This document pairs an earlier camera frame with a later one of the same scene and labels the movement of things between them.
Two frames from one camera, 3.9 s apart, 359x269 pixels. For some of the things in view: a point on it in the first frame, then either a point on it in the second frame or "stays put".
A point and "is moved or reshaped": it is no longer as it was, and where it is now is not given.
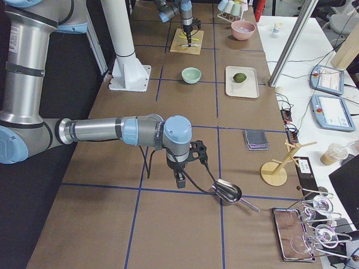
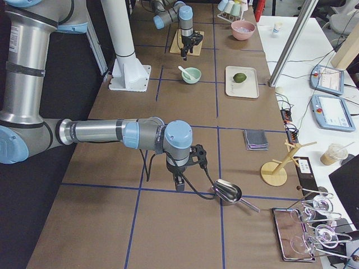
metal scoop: x=230 y=193 stays put
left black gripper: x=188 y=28 -> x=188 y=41
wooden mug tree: x=271 y=171 stays put
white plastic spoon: x=196 y=45 is moved or reshaped
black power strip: x=292 y=135 stays put
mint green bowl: x=191 y=75 stays put
